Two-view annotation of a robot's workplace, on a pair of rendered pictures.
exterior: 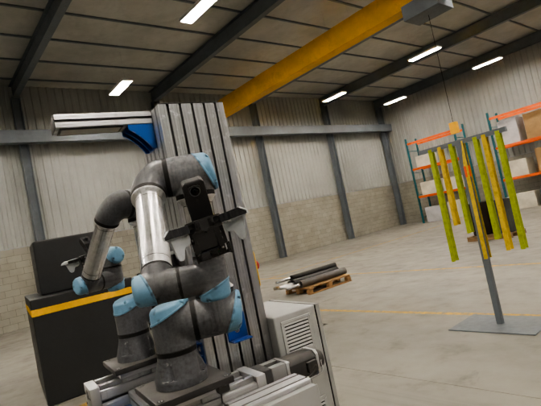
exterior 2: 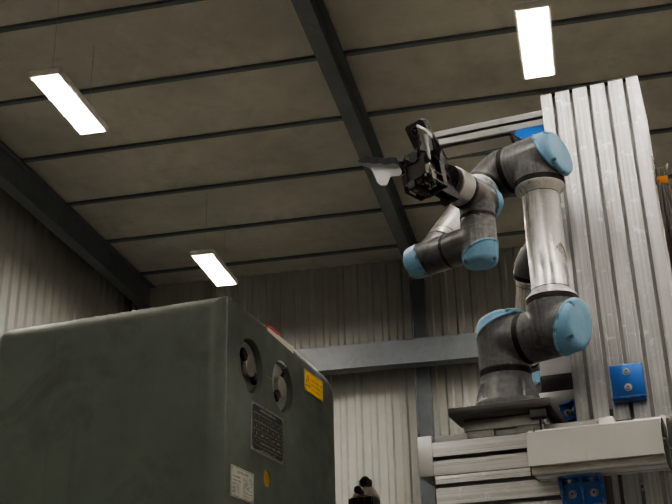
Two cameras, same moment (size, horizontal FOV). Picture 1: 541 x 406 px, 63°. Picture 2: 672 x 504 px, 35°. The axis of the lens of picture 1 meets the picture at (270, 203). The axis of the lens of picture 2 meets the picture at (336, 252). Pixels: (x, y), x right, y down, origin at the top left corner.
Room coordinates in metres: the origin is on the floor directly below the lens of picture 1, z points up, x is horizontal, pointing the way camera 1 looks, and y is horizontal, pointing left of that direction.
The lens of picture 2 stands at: (-0.43, -1.26, 0.56)
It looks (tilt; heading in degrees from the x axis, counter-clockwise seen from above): 23 degrees up; 52
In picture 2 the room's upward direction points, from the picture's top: 1 degrees counter-clockwise
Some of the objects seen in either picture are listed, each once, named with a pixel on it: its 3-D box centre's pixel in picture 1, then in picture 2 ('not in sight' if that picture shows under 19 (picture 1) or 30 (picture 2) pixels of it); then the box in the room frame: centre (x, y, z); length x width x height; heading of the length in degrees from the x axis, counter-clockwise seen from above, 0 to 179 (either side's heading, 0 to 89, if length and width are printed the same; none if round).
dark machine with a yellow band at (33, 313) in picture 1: (77, 306); not in sight; (6.29, 2.95, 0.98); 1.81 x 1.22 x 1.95; 32
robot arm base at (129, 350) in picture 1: (135, 343); not in sight; (1.71, 0.61, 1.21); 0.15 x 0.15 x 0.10
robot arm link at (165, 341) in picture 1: (174, 323); (505, 342); (1.30, 0.34, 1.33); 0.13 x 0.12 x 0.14; 101
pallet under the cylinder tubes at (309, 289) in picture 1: (318, 283); not in sight; (9.75, -0.67, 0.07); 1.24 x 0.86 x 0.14; 126
